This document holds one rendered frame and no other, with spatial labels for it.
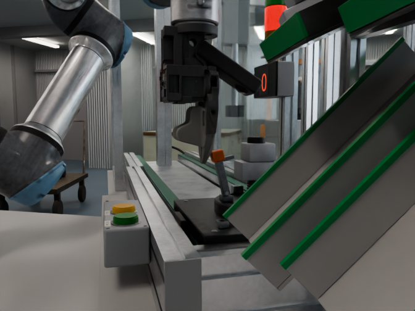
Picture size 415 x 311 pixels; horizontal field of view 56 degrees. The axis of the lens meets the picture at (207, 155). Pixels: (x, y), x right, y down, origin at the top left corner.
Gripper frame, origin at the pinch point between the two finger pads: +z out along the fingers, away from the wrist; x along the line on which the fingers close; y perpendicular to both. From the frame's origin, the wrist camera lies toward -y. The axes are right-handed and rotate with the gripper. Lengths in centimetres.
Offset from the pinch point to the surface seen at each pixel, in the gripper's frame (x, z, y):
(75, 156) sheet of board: -991, 97, 93
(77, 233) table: -31.8, 20.8, 22.7
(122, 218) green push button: 0.2, 9.5, 13.6
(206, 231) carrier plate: 9.8, 9.6, 2.6
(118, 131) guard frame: -82, -1, 11
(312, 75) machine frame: -78, -22, -62
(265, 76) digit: -18.3, -14.9, -17.5
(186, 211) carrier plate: -2.3, 9.6, 3.0
